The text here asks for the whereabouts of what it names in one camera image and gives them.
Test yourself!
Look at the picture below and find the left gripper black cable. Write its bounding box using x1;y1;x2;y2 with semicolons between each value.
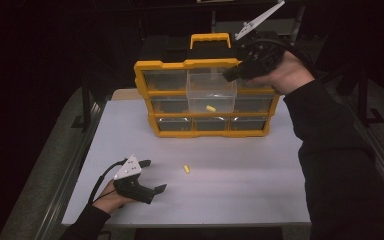
87;159;128;204

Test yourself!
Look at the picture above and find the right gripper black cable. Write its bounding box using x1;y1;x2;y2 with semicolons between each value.
253;37;314;68

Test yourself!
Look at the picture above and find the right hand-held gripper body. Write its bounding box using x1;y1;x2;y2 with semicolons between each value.
234;0;286;79

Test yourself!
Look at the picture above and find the clear plastic pull-out bin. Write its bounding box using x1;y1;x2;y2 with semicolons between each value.
185;72;238;114

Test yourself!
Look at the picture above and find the person's left hand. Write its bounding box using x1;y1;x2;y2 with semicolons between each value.
93;179;136;214

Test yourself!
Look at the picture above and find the set of clear organizer drawers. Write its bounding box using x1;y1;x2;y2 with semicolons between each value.
142;68;281;132

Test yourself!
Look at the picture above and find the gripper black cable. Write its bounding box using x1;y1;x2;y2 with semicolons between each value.
253;37;314;68
87;159;128;204

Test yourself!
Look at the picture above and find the yellow black drawer organizer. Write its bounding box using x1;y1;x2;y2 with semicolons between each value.
133;32;292;139

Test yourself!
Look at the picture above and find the person's right hand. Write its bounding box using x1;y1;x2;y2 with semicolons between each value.
246;50;315;96

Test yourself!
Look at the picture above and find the black stand post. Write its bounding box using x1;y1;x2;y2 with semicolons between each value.
71;74;96;133
356;64;384;127

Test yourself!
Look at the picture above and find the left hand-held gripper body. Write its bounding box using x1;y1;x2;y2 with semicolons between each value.
113;154;146;202

